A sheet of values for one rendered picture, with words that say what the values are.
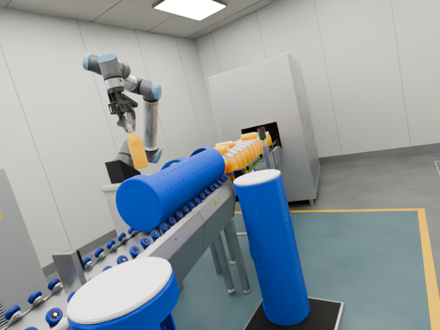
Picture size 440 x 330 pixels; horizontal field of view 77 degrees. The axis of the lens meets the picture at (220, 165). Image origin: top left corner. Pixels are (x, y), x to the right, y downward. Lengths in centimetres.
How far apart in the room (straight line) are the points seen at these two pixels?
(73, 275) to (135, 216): 45
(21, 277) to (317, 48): 559
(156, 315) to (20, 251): 220
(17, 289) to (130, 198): 167
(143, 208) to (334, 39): 517
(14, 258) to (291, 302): 215
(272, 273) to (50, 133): 354
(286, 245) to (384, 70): 463
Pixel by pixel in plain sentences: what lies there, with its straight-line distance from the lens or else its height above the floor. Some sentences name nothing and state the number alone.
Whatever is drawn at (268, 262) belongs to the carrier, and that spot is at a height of 56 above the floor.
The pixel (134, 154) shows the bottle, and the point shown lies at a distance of 148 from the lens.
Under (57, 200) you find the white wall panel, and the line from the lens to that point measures 436.
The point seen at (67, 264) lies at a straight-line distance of 117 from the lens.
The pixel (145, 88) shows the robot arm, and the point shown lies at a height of 175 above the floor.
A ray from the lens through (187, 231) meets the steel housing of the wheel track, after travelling 155.
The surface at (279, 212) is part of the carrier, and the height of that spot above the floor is 84.
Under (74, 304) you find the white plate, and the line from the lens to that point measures 88.
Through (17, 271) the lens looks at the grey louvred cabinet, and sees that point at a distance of 290.
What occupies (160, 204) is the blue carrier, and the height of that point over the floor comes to 109.
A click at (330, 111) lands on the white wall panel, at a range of 601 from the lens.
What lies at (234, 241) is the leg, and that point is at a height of 47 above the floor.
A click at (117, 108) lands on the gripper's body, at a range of 145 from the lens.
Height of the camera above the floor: 140
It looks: 9 degrees down
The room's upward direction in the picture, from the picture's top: 14 degrees counter-clockwise
